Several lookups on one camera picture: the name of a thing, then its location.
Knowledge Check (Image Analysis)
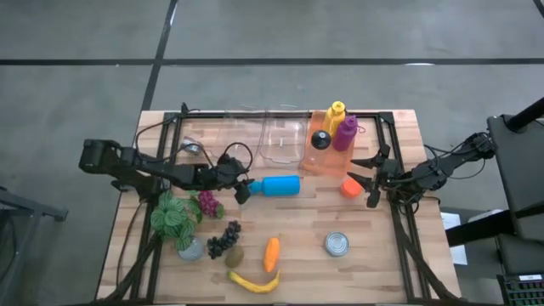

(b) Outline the orange toy fruit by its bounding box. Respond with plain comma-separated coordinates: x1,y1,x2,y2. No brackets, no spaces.
339,178,364,200

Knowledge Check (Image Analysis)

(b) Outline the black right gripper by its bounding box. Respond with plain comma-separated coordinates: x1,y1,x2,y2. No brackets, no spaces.
346,143,405,210

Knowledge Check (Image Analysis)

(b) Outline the black table frame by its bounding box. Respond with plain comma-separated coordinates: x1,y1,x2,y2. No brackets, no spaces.
96,100,463,306

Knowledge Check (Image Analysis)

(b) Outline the yellow toy banana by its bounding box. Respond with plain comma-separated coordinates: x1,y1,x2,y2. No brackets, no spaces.
226,268,283,295

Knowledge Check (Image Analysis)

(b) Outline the clear bottle black cap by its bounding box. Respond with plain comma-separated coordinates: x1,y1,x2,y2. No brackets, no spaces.
303,129,335,172

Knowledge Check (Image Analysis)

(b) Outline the dark toy grape bunch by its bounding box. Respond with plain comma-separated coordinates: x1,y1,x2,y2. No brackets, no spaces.
206,218,243,261

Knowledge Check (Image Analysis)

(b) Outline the yellow plastic bottle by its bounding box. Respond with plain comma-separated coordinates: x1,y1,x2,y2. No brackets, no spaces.
321,100,347,138

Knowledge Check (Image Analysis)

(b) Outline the clear plastic bin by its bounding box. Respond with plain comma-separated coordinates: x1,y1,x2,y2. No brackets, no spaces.
258,108,310,166
217,105,269,170

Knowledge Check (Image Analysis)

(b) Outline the orange toy mango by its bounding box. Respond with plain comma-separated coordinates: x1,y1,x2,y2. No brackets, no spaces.
263,235,282,274

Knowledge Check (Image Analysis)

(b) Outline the red toy grape bunch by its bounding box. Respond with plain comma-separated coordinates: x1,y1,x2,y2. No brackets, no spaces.
196,190,226,220

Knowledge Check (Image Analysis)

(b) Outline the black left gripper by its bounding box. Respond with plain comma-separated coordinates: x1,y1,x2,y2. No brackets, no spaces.
197,152,256,206

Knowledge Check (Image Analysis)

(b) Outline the blue plastic bottle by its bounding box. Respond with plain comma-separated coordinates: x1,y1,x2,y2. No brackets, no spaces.
247,174,302,199

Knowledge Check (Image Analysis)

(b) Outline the purple plastic bottle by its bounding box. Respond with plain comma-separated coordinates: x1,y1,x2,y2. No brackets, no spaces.
331,114,360,153

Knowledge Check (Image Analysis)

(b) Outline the white paper sheet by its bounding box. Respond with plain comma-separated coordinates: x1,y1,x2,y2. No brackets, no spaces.
439,211,469,267

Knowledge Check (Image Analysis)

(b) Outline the brown toy kiwi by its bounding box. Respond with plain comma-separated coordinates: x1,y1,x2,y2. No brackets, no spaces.
224,245,246,269

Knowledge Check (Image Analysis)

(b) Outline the silver tin can white label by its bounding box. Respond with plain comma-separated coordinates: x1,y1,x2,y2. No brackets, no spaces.
324,230,351,258

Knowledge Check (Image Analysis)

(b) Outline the grey metal table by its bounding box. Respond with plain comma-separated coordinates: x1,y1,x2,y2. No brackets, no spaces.
0,185,70,306

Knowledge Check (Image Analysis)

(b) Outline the black equipment stand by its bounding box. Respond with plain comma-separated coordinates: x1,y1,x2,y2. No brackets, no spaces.
441,96,544,277

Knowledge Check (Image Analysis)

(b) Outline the green striped leafy plant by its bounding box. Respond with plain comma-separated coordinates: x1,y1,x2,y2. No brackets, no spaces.
149,189,205,252

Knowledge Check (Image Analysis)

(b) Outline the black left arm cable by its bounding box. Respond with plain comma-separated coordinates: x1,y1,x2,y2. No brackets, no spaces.
133,107,256,172

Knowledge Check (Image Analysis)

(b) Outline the orange translucent plastic bin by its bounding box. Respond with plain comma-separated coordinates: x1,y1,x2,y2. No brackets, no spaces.
301,110,359,178

